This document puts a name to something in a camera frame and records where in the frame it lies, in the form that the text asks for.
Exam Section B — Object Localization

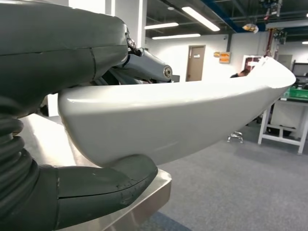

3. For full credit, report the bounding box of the white workbench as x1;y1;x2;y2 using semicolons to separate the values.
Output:
257;97;308;156

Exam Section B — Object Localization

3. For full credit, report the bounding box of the brown door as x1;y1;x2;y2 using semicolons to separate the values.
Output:
186;45;206;83

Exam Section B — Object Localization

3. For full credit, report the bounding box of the person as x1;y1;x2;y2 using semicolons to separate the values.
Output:
229;68;251;79

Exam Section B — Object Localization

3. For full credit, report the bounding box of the chrome base stool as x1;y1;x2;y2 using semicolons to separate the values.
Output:
227;130;244;144

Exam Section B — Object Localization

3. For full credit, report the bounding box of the yellow hanging lamp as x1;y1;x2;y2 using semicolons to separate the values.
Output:
242;23;260;34

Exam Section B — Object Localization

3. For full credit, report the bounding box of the green tray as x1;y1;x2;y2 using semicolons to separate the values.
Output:
282;88;308;100

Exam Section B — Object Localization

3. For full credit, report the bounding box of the orange wall sign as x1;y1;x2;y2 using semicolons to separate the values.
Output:
220;51;231;64

